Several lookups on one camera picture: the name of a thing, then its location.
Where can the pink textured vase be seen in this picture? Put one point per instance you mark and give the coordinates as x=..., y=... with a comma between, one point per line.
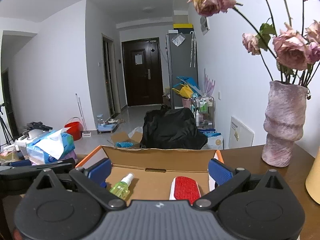
x=282, y=130

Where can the white paper bag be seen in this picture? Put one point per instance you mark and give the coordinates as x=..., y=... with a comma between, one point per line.
x=215, y=142

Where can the grey refrigerator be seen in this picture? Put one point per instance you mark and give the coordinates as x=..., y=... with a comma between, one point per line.
x=180, y=62

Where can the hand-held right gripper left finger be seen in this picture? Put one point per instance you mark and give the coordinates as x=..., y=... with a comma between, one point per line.
x=100, y=171

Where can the clear plastic bag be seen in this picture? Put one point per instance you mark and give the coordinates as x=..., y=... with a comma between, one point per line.
x=178, y=40

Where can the metal trolley cart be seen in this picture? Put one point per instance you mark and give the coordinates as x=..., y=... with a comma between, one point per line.
x=203, y=110

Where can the open cardboard carton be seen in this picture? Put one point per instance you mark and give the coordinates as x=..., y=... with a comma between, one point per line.
x=121, y=137

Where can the black tripod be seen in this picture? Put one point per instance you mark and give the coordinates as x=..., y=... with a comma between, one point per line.
x=5, y=127

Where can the white folded umbrella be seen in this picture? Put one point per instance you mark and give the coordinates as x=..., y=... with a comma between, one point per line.
x=193, y=50

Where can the paper sheet on door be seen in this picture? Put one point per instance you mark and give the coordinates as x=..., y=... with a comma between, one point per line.
x=139, y=59

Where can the blue pet feeder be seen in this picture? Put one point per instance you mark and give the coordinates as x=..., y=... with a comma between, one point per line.
x=106, y=126

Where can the blue tissue pack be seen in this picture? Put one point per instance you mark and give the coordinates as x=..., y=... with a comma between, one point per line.
x=42, y=151

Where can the yellow bag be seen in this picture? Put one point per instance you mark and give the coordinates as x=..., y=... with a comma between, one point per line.
x=185, y=91

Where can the white plastic bag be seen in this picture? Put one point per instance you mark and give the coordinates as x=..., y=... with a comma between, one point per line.
x=136, y=132

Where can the black plastic bag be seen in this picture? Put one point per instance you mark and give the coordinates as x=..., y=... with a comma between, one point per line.
x=172, y=128

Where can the white wall socket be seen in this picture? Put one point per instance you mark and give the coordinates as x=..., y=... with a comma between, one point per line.
x=219, y=95

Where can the glass sliding door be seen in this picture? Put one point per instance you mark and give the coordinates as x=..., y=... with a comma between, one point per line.
x=108, y=80

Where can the yellow thermos jug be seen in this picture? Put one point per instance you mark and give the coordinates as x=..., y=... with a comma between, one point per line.
x=315, y=180

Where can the dried pink roses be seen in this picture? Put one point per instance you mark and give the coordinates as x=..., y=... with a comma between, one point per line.
x=291, y=50

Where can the green spray bottle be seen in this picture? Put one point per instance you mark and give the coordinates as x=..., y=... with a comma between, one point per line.
x=121, y=188

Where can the purple tissue pack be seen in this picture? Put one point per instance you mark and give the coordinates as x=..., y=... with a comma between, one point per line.
x=70, y=155

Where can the blue folding rack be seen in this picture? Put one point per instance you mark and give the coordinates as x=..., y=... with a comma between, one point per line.
x=190, y=81

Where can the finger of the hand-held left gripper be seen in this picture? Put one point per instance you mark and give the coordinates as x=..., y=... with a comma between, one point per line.
x=30, y=171
x=21, y=163

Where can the red cardboard box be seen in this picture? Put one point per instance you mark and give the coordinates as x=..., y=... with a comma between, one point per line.
x=160, y=160

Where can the red bucket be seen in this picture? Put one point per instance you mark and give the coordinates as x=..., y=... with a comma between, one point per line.
x=73, y=131

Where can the white red lint brush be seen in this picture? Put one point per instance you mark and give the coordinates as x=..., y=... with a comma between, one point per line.
x=185, y=187

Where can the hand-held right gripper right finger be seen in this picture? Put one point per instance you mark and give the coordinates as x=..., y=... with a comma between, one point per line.
x=220, y=171

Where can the pink bucket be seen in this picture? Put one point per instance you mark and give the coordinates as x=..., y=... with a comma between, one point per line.
x=186, y=103

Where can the dark brown entrance door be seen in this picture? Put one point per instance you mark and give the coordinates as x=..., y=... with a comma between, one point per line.
x=142, y=80

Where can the white wall electrical panel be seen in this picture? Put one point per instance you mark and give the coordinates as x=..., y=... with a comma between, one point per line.
x=205, y=26

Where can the yellow black box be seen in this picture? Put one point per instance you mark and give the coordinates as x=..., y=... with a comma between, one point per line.
x=183, y=26

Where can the brown carton on floor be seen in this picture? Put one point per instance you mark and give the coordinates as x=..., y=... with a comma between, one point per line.
x=166, y=100

